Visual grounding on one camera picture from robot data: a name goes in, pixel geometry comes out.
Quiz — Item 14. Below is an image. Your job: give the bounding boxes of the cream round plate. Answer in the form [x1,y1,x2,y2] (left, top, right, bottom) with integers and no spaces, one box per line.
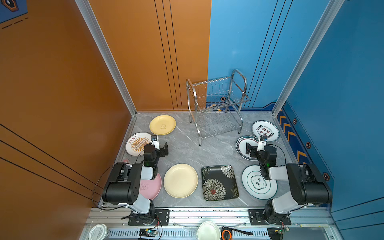
[164,164,199,199]

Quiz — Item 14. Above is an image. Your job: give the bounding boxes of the yellow round plate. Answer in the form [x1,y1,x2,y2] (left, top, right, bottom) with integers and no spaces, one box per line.
[149,115,177,136]

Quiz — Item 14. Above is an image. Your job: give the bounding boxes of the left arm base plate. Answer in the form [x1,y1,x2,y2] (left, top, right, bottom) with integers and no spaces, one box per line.
[128,209,170,226]

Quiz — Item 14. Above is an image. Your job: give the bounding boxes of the white bowl on rail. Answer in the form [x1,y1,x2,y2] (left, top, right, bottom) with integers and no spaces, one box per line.
[197,221,221,240]

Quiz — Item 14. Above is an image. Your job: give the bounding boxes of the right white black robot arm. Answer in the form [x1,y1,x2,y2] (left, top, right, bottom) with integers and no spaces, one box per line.
[242,141,333,225]

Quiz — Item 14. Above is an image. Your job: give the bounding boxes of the orange black tape measure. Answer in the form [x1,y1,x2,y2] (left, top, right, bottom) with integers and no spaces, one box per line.
[221,227,253,240]

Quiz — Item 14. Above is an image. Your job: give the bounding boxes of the chrome two-tier dish rack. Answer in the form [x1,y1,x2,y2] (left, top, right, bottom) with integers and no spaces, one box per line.
[186,69,250,146]

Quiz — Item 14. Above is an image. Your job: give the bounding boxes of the aluminium mounting rail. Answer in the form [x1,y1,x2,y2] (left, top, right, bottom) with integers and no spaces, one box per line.
[85,207,336,228]

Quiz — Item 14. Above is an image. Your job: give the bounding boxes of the green circuit board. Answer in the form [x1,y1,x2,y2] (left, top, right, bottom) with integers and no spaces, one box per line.
[138,229,160,240]

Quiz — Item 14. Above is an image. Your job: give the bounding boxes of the white plate red characters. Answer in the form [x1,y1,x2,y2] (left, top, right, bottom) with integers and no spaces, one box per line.
[252,121,280,142]

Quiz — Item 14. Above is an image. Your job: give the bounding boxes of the white plate green red rim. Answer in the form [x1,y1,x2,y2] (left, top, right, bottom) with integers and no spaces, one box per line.
[236,136,258,161]

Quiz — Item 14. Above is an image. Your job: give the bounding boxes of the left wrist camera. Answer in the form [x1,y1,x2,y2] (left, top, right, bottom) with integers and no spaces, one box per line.
[151,135,160,150]

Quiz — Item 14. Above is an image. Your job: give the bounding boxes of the black square floral plate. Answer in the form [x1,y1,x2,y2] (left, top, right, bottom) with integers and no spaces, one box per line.
[202,165,239,201]

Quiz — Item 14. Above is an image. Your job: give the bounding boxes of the pink round plate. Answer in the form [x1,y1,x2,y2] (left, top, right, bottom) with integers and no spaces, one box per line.
[140,173,162,200]

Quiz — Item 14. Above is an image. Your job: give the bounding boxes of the white plate green cloud outline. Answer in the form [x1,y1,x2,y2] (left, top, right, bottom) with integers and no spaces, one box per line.
[242,165,278,200]

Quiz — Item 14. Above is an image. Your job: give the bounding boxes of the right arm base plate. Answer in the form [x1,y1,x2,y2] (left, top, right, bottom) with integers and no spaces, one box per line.
[248,209,292,226]

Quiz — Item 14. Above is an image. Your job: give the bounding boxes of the white round lid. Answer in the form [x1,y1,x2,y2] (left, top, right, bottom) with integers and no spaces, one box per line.
[88,224,109,240]

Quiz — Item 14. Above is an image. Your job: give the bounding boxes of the small board with wires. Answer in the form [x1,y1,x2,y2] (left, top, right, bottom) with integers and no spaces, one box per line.
[267,227,290,240]

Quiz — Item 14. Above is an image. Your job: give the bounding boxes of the white plate orange sunburst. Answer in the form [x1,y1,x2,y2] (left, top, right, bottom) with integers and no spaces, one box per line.
[125,132,152,157]

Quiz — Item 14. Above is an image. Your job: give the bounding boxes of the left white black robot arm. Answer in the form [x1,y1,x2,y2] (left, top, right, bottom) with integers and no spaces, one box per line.
[102,143,169,225]

